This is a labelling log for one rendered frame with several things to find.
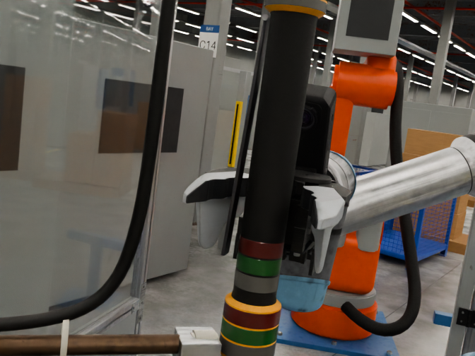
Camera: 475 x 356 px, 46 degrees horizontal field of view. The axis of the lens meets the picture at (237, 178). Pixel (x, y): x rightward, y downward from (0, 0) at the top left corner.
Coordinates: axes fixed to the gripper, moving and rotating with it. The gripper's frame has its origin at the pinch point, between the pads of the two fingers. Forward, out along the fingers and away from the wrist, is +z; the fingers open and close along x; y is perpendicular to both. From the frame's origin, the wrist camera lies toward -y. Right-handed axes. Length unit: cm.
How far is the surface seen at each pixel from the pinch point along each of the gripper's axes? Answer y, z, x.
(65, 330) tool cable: 10.2, 5.5, 10.3
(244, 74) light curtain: -31, -548, 176
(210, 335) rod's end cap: 10.9, -0.8, 2.1
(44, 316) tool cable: 9.5, 5.8, 11.8
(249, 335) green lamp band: 10.1, -0.9, -0.8
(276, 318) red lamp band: 9.0, -2.3, -2.3
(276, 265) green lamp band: 5.0, -2.3, -1.7
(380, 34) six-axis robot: -63, -379, 25
